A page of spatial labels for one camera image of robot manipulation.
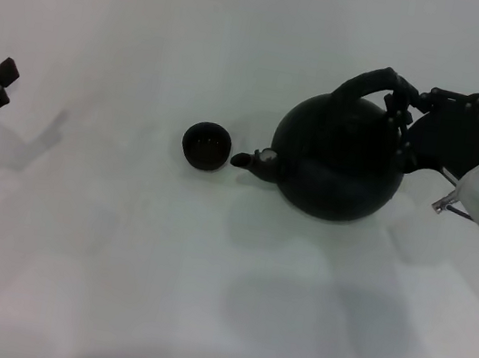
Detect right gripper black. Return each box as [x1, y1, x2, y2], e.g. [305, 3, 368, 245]
[372, 70, 479, 185]

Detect black round teapot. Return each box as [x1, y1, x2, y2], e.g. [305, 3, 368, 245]
[223, 44, 423, 233]

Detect dark small teacup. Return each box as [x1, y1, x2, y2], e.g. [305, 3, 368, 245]
[177, 118, 237, 175]

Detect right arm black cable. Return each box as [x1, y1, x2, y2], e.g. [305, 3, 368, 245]
[429, 168, 479, 225]

